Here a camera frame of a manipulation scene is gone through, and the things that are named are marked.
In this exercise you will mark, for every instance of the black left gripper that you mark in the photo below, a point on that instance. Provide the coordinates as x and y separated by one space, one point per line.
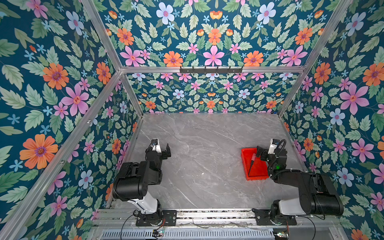
162 154

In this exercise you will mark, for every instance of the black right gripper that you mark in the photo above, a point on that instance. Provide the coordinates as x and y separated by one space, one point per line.
265 153

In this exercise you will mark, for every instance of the red handled screwdriver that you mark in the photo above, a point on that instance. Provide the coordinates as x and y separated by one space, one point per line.
253 159

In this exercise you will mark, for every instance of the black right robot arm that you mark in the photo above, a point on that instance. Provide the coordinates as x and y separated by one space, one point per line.
317 194

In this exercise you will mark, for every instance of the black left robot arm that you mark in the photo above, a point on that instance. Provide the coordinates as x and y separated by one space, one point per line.
133 180

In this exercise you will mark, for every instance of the red plastic bin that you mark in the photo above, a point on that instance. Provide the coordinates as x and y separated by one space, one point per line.
259 170

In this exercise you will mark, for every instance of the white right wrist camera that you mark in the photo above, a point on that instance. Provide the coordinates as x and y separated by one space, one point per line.
273 145

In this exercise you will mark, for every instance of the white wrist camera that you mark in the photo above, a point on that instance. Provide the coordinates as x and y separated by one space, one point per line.
273 145
155 146

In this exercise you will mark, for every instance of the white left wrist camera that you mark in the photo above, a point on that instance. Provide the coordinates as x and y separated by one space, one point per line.
155 146

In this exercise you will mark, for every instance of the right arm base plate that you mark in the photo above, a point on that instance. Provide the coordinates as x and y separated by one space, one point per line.
266 217

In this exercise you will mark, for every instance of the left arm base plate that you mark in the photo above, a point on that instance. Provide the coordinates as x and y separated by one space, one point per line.
163 218

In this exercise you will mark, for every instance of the black hook rail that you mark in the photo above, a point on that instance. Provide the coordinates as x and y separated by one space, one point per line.
210 70

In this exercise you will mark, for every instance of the aluminium front rail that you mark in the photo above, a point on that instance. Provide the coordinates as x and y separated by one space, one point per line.
213 224

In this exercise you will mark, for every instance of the aluminium corner frame post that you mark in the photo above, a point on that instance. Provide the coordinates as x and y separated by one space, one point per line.
306 61

